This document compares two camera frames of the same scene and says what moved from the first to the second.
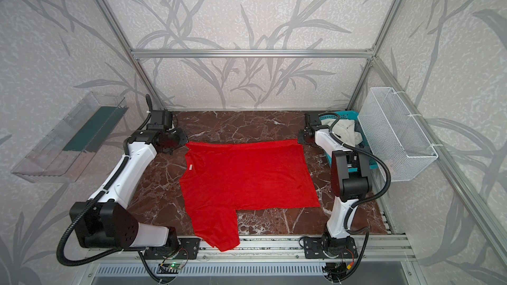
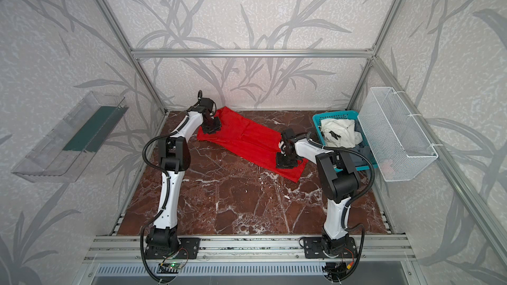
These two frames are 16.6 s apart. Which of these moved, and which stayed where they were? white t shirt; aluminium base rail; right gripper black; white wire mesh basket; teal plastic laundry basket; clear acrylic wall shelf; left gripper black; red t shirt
Moved: left gripper black; red t shirt; right gripper black
Stayed: white t shirt; teal plastic laundry basket; white wire mesh basket; aluminium base rail; clear acrylic wall shelf
